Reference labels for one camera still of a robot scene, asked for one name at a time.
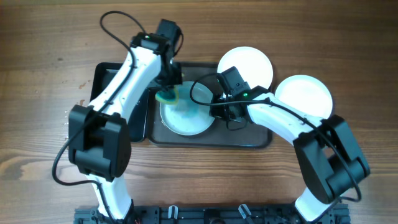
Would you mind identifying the green yellow sponge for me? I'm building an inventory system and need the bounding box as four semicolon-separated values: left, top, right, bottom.
155;73;184;105

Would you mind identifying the white plate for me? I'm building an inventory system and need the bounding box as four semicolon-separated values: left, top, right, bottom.
217;47;274;89
275;75;333;119
159;81;215;136

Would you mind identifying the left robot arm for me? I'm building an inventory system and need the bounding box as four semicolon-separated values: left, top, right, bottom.
62;19;183;223

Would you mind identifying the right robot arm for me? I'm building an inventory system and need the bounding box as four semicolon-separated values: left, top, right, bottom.
210;67;370;222

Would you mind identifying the black water tray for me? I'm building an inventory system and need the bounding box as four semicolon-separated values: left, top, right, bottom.
90;62;149;142

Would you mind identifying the left black cable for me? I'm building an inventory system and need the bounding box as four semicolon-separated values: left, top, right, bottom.
51;11;147;224

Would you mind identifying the black cable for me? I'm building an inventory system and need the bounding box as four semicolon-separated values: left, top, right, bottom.
51;11;147;224
188;72;363;224

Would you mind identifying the right black cable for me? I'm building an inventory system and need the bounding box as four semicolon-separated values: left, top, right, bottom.
188;72;363;224

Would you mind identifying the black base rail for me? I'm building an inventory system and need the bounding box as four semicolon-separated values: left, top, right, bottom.
73;203;351;224

